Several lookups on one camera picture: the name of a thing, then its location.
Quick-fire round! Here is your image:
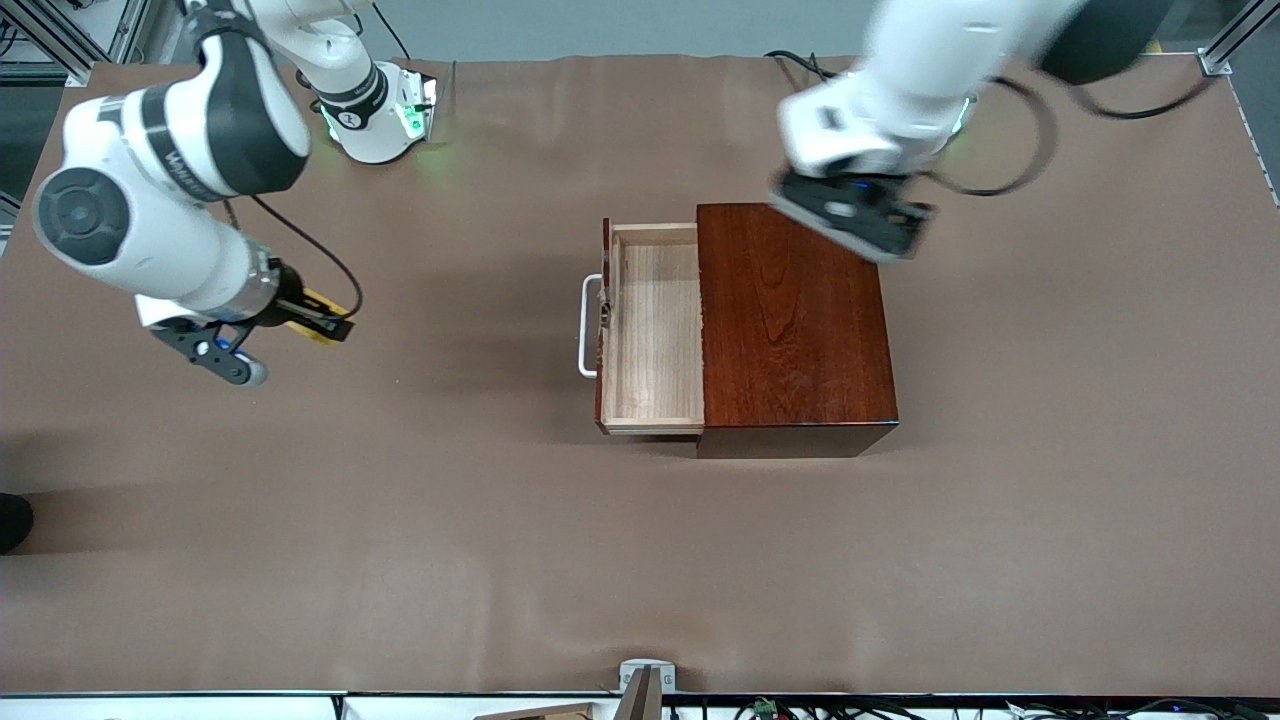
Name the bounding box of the dark brown wooden cabinet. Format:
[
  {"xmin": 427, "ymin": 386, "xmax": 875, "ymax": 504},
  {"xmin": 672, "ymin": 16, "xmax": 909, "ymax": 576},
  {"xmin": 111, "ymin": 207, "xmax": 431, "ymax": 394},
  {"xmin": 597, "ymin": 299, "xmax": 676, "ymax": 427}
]
[{"xmin": 695, "ymin": 202, "xmax": 900, "ymax": 460}]

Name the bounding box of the black shoe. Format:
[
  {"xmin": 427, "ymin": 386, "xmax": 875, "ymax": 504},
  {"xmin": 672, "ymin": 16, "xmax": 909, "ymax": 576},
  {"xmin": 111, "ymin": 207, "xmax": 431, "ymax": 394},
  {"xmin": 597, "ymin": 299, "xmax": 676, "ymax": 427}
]
[{"xmin": 0, "ymin": 493, "xmax": 35, "ymax": 554}]

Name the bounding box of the brown table cloth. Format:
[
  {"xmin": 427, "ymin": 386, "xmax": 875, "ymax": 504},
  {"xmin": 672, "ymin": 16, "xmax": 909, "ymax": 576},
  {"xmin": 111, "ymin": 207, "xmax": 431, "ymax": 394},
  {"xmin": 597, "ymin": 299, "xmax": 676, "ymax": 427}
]
[{"xmin": 0, "ymin": 52, "xmax": 1280, "ymax": 698}]

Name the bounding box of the wooden drawer with white handle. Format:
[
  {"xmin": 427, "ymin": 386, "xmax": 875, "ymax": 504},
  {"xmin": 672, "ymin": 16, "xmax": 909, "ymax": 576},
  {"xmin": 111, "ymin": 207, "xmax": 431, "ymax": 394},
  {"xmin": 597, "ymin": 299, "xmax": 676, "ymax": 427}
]
[{"xmin": 578, "ymin": 218, "xmax": 707, "ymax": 437}]

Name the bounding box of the black right base cable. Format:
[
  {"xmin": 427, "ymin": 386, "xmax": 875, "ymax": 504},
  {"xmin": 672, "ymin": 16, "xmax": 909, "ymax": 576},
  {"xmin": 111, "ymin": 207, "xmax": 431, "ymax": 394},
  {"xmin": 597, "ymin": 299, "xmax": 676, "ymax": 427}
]
[{"xmin": 372, "ymin": 0, "xmax": 413, "ymax": 61}]

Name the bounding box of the aluminium frame profile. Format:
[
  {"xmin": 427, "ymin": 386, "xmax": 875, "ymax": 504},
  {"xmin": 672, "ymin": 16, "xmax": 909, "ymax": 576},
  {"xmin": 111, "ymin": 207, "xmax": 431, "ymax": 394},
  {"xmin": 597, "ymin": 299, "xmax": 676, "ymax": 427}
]
[
  {"xmin": 0, "ymin": 0, "xmax": 151, "ymax": 88},
  {"xmin": 1197, "ymin": 0, "xmax": 1280, "ymax": 76}
]

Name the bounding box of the yellow block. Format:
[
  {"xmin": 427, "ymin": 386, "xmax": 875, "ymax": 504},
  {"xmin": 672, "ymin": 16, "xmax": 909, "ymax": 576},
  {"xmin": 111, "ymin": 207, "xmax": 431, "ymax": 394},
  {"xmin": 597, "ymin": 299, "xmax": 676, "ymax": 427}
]
[{"xmin": 298, "ymin": 287, "xmax": 353, "ymax": 347}]

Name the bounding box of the black left base cable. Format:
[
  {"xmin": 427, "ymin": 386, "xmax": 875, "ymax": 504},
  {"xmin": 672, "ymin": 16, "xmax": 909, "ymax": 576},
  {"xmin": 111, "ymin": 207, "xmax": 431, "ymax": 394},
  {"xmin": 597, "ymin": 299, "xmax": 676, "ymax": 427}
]
[{"xmin": 765, "ymin": 48, "xmax": 833, "ymax": 87}]

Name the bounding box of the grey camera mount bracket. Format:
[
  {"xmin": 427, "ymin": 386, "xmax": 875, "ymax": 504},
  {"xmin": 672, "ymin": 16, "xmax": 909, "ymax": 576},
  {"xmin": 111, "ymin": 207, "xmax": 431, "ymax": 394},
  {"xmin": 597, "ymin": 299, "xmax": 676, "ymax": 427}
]
[{"xmin": 618, "ymin": 658, "xmax": 677, "ymax": 720}]

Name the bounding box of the black base cable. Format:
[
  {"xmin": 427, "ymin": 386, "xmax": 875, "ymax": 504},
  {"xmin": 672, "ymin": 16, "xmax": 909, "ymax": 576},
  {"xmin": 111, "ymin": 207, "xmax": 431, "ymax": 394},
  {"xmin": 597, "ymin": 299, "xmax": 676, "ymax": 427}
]
[
  {"xmin": 765, "ymin": 48, "xmax": 833, "ymax": 87},
  {"xmin": 372, "ymin": 0, "xmax": 413, "ymax": 61}
]

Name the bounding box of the brown cardboard piece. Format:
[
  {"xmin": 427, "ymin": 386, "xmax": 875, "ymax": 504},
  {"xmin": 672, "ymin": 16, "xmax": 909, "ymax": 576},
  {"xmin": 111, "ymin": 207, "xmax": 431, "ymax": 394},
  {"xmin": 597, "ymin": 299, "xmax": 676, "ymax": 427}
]
[{"xmin": 475, "ymin": 702, "xmax": 601, "ymax": 720}]

